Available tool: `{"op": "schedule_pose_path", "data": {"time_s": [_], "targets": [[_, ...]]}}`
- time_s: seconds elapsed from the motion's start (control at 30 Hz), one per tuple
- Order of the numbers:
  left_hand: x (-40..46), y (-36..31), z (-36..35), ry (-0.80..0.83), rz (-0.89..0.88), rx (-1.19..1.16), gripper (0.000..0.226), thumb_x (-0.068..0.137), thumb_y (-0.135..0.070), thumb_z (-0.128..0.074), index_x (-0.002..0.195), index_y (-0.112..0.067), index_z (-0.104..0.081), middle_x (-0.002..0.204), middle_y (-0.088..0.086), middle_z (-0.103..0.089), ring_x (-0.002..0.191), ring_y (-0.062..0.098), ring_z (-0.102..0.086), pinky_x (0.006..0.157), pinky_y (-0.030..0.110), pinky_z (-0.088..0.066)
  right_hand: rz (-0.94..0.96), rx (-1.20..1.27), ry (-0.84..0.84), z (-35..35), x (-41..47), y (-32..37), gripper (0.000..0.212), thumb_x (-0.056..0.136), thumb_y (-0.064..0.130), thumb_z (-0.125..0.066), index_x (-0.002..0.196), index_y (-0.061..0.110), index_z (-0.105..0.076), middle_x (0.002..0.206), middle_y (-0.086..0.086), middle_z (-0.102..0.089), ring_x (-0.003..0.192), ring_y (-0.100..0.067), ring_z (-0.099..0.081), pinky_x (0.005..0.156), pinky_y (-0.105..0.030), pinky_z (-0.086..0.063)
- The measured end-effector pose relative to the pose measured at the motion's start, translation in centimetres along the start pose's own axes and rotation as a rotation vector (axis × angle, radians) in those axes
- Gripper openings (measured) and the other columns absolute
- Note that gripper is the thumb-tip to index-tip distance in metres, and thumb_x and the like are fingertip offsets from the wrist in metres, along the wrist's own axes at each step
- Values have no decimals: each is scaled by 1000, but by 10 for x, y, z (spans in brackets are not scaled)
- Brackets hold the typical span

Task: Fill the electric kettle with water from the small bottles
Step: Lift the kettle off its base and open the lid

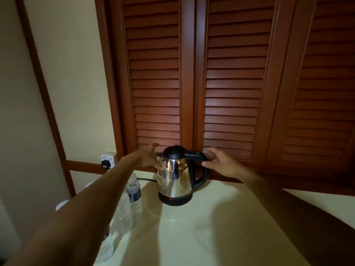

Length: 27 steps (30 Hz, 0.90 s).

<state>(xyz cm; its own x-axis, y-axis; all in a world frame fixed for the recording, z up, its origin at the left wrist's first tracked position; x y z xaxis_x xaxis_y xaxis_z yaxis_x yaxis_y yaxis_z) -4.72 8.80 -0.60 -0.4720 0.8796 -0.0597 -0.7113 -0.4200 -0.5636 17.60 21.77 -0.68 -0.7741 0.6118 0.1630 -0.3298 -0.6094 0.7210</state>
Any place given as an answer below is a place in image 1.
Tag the black power plug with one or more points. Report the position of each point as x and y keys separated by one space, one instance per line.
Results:
x=105 y=164

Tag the cluster of clear water bottles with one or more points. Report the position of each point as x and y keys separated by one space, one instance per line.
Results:
x=133 y=188

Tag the white wall socket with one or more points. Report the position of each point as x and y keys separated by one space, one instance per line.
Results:
x=112 y=157

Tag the person's left hand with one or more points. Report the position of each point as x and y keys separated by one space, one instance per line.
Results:
x=144 y=159

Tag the person's right forearm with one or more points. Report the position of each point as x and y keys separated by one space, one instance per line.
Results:
x=305 y=218

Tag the brown louvered wooden shutter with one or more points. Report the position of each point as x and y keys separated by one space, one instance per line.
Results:
x=155 y=66
x=234 y=66
x=321 y=94

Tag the person's right hand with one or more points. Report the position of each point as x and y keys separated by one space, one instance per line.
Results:
x=224 y=164

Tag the person's left forearm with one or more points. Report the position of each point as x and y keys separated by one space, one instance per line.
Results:
x=83 y=213

